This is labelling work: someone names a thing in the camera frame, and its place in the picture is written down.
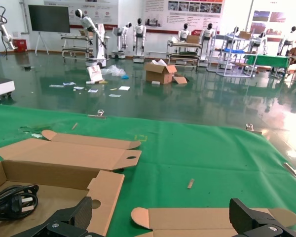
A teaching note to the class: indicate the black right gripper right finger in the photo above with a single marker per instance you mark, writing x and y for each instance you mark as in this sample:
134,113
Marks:
251,219

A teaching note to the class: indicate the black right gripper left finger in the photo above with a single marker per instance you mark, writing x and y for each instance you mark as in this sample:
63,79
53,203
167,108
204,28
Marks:
69,219

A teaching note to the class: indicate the white industrial robot arm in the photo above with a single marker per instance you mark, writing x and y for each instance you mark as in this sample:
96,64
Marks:
5,34

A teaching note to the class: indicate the open brown cardboard box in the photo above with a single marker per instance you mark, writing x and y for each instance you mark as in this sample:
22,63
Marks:
187,219

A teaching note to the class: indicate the cardboard box with round holes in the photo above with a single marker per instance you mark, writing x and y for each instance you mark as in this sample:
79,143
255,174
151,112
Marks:
51,153

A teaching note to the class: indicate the small white box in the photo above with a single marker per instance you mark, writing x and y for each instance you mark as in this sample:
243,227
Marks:
90,82

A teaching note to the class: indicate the open cardboard box on floor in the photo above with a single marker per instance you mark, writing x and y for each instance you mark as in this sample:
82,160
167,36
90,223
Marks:
158,74

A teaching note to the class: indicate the red box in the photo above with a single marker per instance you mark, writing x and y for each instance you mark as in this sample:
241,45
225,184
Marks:
20,45

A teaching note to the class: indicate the small closed cardboard box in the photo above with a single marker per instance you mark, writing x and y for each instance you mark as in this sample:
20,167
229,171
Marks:
245,35
193,39

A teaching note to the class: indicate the silver table clamp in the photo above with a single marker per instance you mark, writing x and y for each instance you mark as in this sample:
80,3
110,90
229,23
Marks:
253,131
97,116
294,172

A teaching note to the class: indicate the small wooden stick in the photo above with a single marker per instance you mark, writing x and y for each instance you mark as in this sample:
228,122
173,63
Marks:
191,184
74,126

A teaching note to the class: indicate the green table cloth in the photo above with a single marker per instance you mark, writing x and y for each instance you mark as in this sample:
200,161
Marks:
199,153

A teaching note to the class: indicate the yellow flat item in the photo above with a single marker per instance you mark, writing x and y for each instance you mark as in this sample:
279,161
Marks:
103,81

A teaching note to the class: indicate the white paper sheet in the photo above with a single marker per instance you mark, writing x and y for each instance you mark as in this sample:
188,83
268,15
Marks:
124,88

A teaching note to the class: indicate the white paper bag red print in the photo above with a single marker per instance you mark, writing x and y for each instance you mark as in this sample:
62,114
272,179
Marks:
95,73

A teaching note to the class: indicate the white machine base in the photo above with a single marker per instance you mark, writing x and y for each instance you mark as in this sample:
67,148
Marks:
0,86

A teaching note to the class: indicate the blue crumpled item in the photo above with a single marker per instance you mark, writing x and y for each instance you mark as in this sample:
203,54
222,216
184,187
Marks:
125,77

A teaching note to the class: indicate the clear plastic bag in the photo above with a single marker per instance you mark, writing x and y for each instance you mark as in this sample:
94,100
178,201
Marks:
113,71

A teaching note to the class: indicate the black floor object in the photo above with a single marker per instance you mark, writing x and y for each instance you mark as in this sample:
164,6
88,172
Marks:
26,67

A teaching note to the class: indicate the white shelf rack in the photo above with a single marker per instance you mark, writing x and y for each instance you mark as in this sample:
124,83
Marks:
232,61

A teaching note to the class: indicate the green covered table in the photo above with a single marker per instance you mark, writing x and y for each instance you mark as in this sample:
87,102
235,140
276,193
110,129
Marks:
267,61

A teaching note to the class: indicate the white foam block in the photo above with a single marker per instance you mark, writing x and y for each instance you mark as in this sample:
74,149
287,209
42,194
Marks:
156,83

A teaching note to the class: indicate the blue plastic tray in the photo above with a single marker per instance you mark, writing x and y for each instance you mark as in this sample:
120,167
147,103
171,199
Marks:
233,51

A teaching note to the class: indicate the white humanoid robot bent forward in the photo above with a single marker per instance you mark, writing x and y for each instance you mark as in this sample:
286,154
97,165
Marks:
98,47

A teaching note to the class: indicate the white humanoid robot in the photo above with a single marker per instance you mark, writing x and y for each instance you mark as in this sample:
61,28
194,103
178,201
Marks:
184,34
235,29
207,34
287,39
260,40
122,37
139,32

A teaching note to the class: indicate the white monitor tripod stand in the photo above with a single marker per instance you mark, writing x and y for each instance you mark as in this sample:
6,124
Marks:
41,34

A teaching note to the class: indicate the pipe frame cart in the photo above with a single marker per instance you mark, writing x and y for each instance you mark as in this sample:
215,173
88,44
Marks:
185,44
74,49

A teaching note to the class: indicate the black wall monitor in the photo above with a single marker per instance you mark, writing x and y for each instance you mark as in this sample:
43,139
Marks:
49,18

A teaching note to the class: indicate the red wall photo panels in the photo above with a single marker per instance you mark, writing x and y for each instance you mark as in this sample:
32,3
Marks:
269,16

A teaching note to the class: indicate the white wall display board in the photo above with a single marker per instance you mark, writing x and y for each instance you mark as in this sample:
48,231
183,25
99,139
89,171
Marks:
101,12
187,14

